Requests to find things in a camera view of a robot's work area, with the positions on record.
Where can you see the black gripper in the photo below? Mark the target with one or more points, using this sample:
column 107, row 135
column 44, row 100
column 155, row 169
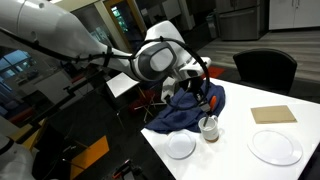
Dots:
column 195, row 90

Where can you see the pen with orange cap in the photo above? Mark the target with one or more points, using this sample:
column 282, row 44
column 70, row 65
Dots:
column 212, row 101

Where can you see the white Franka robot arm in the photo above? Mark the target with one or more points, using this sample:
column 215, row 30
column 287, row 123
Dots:
column 50, row 26

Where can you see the white ceramic mug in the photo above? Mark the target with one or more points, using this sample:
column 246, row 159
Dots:
column 210, row 133

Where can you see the blue denim cloth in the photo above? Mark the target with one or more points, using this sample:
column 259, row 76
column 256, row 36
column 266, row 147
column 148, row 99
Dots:
column 173, row 120

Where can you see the round brown cork coaster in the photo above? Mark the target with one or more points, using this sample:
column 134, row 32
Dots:
column 213, row 141

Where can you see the small clear plastic plate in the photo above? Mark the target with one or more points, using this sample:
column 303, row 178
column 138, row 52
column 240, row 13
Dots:
column 180, row 145

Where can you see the wooden legged stand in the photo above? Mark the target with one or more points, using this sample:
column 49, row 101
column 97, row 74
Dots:
column 149, row 107

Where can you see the black chair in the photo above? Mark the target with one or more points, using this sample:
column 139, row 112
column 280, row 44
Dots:
column 265, row 68

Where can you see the tall grey trash bin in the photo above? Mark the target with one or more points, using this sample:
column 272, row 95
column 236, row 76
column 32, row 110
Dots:
column 212, row 26

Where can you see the small white side table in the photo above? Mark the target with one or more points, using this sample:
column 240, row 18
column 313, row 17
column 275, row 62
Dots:
column 121, row 84

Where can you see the large clear plastic plate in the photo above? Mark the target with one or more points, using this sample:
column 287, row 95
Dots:
column 275, row 147

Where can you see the stainless steel fridge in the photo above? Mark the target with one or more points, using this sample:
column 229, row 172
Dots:
column 240, row 20

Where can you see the wood framed glass door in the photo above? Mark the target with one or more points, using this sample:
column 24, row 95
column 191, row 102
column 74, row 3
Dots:
column 126, row 26

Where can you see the white kitchen base cabinets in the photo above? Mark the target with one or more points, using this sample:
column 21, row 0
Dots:
column 293, row 15

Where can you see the black stand bar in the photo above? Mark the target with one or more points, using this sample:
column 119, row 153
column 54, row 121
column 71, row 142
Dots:
column 70, row 90

